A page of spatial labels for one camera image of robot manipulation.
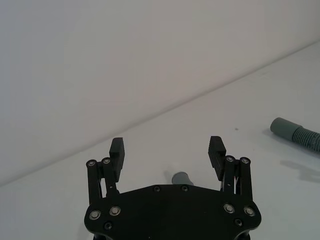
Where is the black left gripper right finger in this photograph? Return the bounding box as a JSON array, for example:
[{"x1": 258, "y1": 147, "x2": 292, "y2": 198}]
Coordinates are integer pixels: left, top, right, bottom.
[{"x1": 207, "y1": 135, "x2": 255, "y2": 203}]

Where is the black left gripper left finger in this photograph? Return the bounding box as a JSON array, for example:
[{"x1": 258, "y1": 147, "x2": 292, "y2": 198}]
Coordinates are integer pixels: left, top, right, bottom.
[{"x1": 85, "y1": 137, "x2": 126, "y2": 204}]

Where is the small grey tube end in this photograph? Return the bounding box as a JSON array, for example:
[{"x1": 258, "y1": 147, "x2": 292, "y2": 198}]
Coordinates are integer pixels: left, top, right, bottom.
[{"x1": 171, "y1": 170, "x2": 195, "y2": 187}]

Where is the grey corrugated hose with cuff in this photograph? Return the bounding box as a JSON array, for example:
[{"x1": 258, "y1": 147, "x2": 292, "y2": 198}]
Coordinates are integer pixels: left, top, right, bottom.
[{"x1": 269, "y1": 117, "x2": 320, "y2": 157}]

